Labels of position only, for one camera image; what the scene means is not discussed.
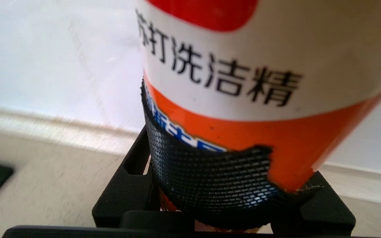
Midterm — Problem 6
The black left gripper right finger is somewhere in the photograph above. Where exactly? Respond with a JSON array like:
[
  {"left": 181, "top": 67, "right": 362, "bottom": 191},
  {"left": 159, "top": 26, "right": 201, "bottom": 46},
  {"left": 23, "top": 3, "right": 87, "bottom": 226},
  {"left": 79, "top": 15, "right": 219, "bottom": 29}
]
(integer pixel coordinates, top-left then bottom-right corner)
[{"left": 270, "top": 171, "right": 356, "bottom": 233}]

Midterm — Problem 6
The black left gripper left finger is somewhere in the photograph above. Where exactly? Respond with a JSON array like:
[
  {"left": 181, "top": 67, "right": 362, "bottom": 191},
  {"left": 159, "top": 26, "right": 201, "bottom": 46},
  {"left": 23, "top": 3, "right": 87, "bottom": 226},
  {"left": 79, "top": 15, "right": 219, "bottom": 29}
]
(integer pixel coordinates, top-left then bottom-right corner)
[{"left": 92, "top": 125, "right": 160, "bottom": 228}]

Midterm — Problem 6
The yellow-capped orange dish soap bottle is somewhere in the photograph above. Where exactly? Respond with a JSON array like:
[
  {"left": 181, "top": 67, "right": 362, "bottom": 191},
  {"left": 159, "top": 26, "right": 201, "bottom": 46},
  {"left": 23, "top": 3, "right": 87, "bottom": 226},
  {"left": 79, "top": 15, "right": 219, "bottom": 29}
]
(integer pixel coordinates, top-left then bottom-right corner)
[{"left": 134, "top": 0, "right": 381, "bottom": 232}]

